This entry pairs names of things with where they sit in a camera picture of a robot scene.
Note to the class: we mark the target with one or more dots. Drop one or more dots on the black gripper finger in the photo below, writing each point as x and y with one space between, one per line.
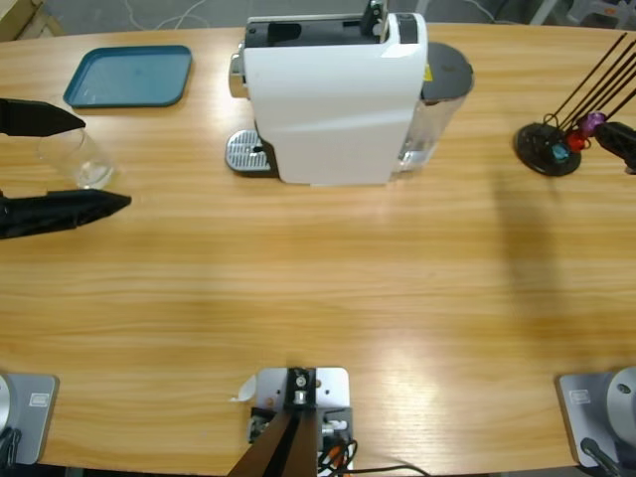
621 144
54 211
35 118

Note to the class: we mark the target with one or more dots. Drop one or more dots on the purple coffee capsule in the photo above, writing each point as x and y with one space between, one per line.
592 121

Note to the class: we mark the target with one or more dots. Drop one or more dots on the clear drinking glass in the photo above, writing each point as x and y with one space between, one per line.
92 171

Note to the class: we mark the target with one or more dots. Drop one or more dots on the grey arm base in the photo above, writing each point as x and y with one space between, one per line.
586 417
35 422

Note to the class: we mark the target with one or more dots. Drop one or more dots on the red coffee capsule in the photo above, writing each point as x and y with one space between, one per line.
576 141

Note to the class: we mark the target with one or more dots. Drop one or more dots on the blue coffee capsule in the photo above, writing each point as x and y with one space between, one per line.
560 154

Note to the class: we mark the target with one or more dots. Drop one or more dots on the white capsule coffee machine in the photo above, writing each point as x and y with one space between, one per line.
338 114

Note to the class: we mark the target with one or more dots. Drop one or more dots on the black capsule holder with rods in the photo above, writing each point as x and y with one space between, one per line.
534 149

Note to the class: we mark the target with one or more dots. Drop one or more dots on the light wooden board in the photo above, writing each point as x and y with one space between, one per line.
20 20

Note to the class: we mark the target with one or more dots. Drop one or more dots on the teal plastic tray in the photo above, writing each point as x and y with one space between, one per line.
129 77

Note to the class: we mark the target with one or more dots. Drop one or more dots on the white plastic furniture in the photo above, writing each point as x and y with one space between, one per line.
586 10

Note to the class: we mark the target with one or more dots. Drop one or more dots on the clear plastic water tank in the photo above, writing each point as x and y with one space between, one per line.
447 64

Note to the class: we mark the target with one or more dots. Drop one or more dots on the metal grille drip tray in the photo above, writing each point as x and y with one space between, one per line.
243 151

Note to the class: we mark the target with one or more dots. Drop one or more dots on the white paper tag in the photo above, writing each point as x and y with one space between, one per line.
246 390

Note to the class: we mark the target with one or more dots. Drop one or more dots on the dark brown camera post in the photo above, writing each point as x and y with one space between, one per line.
283 447

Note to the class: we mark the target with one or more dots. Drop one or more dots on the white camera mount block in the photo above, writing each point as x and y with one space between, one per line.
333 387

